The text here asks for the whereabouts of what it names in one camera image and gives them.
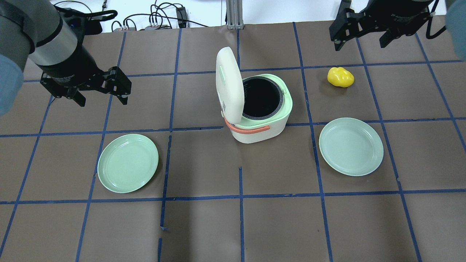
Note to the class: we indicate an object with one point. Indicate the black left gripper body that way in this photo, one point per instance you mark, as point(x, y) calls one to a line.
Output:
point(70, 66)

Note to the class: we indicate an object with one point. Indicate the green plate on right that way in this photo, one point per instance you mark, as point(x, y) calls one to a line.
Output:
point(351, 147)

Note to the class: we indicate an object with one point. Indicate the white green rice cooker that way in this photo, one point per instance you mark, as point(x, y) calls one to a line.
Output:
point(255, 108)

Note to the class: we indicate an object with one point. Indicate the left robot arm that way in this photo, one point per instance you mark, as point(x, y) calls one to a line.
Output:
point(52, 38)

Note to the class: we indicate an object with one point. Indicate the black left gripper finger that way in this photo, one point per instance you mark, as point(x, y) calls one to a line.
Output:
point(78, 98)
point(123, 99)

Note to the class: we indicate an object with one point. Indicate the aluminium frame post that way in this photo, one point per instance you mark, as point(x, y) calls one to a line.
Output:
point(234, 14)

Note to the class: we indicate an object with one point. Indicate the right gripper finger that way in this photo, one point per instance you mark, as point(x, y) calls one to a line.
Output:
point(338, 44)
point(386, 39)

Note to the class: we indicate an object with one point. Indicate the yellow toy bell pepper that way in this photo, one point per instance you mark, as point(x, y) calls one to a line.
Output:
point(340, 77)

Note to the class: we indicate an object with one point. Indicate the green plate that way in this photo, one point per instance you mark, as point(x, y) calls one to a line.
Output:
point(351, 147)
point(128, 163)

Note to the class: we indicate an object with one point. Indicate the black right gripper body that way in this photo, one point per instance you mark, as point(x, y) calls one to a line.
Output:
point(397, 15)

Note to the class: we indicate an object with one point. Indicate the green plate on left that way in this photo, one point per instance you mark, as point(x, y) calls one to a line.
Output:
point(128, 163)

